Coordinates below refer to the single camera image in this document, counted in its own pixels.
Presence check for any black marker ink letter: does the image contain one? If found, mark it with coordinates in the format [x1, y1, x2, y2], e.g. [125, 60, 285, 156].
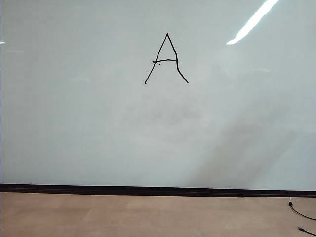
[144, 32, 190, 85]

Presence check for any black whiteboard marker tray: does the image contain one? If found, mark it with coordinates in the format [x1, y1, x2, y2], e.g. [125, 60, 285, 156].
[0, 189, 245, 198]

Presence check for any white glossy whiteboard black frame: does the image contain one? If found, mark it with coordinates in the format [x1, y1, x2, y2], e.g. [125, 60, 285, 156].
[0, 0, 316, 198]

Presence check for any black cable with plug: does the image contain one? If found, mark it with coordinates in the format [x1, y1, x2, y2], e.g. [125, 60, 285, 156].
[287, 197, 316, 221]
[297, 226, 316, 236]

